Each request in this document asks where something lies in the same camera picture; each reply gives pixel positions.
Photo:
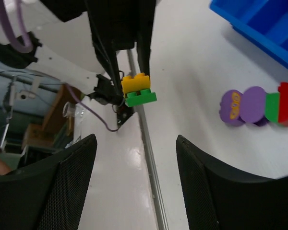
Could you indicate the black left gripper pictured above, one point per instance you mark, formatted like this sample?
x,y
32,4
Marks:
x,y
118,25

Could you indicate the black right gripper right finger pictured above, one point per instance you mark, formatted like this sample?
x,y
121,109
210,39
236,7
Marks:
x,y
218,196

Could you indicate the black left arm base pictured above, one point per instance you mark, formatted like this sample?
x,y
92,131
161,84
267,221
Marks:
x,y
123,113

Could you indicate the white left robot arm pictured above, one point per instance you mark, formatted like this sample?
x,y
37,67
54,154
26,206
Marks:
x,y
77,41

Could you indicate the aluminium frame rail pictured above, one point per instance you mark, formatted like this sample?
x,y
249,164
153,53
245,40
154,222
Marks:
x,y
157,198

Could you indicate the yellow lego brick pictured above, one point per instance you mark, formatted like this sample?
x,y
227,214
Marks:
x,y
137,83

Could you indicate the blue plastic sorting tray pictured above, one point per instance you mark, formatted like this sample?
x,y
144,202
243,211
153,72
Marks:
x,y
263,22

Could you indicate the purple round lego piece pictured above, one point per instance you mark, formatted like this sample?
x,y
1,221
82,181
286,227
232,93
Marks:
x,y
238,108

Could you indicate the red green curved lego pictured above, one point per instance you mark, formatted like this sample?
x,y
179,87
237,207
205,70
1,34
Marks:
x,y
276,105

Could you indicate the green lego plate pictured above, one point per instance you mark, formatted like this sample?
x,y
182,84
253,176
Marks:
x,y
141,97

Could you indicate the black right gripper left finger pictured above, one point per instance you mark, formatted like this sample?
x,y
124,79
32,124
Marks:
x,y
48,194

